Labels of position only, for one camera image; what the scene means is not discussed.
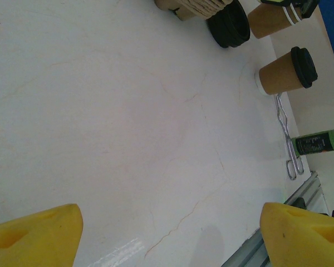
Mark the metal tongs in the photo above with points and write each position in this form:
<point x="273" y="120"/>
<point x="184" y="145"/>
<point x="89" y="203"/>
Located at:
<point x="283" y="122"/>

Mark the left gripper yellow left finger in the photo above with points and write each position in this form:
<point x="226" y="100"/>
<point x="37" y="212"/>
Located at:
<point x="30" y="244"/>

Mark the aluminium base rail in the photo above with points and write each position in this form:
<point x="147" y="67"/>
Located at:
<point x="311" y="186"/>

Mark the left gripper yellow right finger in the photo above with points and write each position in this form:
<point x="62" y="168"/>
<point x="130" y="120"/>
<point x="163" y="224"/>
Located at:
<point x="303" y="242"/>

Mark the green packet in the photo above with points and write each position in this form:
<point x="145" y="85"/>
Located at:
<point x="314" y="143"/>

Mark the black cup lid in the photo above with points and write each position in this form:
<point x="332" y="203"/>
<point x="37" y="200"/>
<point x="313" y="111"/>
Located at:
<point x="304" y="68"/>

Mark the stack of paper cups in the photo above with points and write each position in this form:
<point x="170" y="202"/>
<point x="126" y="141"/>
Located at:
<point x="267" y="23"/>

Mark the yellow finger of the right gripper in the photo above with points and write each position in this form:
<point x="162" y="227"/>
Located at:
<point x="309" y="7"/>

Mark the brown paper coffee cup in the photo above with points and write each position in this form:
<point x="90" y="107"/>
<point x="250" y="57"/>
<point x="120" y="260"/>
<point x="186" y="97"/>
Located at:
<point x="278" y="76"/>

